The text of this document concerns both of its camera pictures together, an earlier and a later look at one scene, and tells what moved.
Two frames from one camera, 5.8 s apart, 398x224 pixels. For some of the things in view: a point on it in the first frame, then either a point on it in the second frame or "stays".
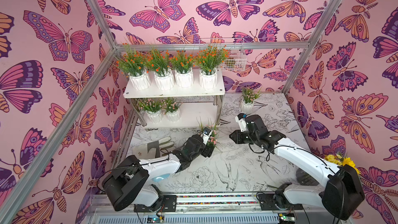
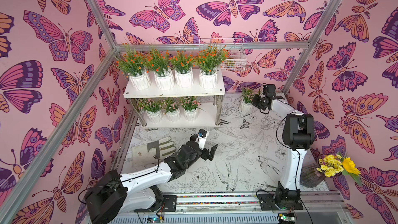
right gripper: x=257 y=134 to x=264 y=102
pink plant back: x=213 y=139 to x=190 y=105
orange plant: x=158 y=63 stays
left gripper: x=208 y=151 stays
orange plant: x=133 y=63 stays
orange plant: x=182 y=64 stays
